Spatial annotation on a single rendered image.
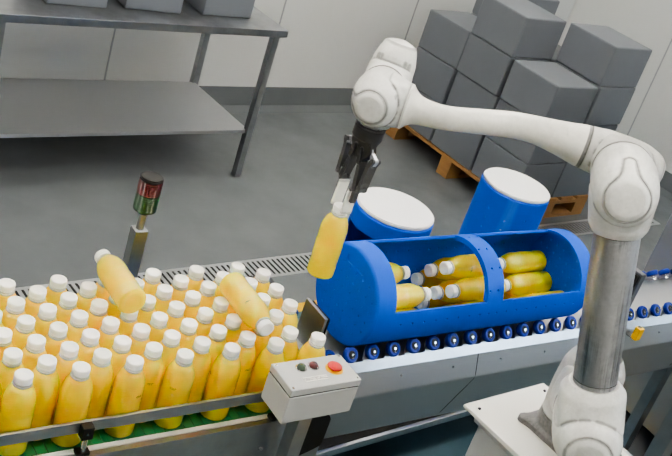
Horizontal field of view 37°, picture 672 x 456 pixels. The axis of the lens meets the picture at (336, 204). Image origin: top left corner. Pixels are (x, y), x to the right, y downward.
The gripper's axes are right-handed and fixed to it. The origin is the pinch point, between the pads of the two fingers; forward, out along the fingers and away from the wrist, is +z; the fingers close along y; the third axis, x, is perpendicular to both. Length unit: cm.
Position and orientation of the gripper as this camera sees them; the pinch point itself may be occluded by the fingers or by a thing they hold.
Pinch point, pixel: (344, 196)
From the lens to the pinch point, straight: 245.9
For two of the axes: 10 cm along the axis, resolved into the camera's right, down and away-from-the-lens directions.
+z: -3.1, 8.5, 4.3
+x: -8.1, 0.1, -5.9
